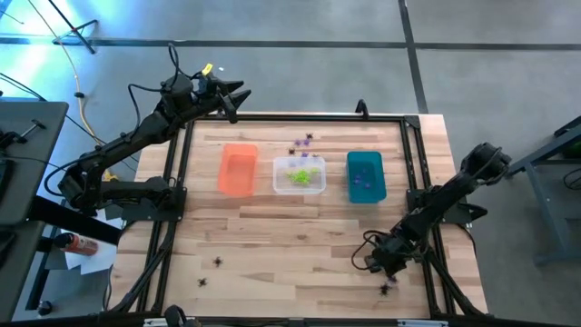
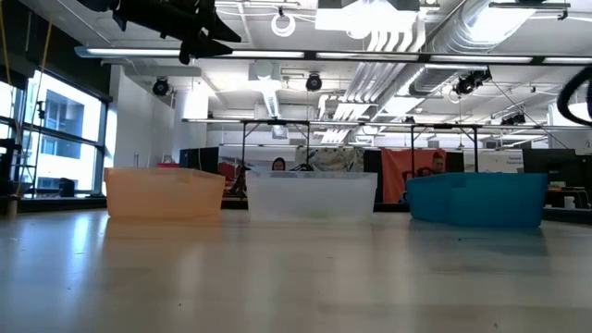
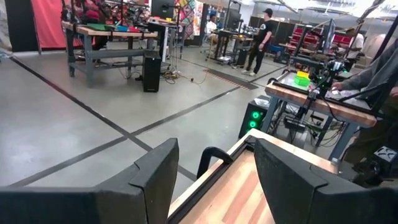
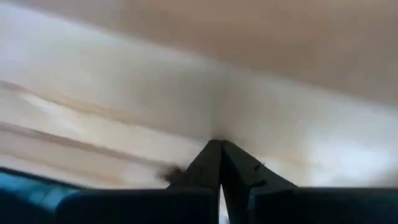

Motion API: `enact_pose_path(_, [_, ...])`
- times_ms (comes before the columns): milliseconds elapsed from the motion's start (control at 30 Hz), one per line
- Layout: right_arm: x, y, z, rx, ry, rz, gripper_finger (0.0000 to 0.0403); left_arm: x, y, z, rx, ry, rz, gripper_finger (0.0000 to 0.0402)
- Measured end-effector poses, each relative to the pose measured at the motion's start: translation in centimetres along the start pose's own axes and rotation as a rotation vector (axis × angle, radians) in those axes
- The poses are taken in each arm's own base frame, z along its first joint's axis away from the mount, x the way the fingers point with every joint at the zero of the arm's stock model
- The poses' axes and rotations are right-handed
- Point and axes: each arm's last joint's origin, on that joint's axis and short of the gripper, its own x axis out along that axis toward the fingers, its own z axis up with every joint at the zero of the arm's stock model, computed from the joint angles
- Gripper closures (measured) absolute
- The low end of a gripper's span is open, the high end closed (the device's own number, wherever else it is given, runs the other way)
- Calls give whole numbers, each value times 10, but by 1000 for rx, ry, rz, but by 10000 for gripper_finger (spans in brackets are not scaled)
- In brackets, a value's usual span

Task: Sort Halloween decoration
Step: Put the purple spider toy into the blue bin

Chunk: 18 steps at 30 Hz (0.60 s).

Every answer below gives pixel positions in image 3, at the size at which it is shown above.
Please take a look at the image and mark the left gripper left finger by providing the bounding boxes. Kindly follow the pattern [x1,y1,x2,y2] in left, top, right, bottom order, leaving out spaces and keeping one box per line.
[0,138,180,224]

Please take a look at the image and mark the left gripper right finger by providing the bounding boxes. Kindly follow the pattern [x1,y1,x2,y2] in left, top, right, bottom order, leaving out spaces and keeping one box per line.
[254,138,398,224]

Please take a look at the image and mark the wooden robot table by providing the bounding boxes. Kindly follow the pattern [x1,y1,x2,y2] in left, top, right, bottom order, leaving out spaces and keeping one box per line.
[263,70,379,162]

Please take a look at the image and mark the computer tower with green lights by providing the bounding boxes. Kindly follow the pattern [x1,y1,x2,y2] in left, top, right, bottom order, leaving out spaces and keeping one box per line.
[238,98,272,140]

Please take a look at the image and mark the green plastic bin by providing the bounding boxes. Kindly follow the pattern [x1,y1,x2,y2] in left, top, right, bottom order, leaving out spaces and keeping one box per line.
[293,75,312,88]

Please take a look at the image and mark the black computer tower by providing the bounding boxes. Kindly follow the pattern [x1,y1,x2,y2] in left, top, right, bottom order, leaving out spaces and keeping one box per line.
[142,50,162,93]

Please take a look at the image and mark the grey metal workbench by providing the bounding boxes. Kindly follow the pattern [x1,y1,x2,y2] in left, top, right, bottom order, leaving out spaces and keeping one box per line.
[61,20,159,88]

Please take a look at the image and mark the grey computer monitor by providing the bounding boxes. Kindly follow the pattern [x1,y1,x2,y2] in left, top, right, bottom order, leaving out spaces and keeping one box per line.
[321,17,337,56]

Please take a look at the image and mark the red storage bins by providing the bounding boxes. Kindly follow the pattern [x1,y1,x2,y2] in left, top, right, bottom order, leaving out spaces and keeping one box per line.
[289,26,324,47]

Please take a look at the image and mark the red-orange hanging cloth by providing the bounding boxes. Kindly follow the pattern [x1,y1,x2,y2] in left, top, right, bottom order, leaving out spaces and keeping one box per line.
[30,0,85,50]

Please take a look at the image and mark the black partition panel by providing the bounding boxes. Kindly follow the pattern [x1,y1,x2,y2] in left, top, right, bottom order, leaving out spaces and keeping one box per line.
[4,0,40,53]

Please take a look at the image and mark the black office desk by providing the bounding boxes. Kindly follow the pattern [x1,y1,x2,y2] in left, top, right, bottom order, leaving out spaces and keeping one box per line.
[214,29,254,65]

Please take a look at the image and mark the black computer monitor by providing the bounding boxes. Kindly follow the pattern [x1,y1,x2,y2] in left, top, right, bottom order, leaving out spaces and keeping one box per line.
[150,0,176,19]
[228,8,243,31]

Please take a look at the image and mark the colourful patterned cloth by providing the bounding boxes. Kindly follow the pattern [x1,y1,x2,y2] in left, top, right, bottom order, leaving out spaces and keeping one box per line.
[175,0,197,40]

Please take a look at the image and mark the black metal table frame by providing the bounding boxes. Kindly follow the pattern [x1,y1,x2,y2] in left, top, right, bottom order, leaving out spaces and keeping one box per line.
[167,129,340,224]

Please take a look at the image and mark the black frame handle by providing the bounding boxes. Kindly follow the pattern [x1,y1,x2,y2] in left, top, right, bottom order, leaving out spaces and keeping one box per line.
[197,146,234,180]

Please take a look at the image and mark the yellow floor cable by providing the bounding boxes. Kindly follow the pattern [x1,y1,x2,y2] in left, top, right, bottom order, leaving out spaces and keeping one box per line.
[160,68,210,86]

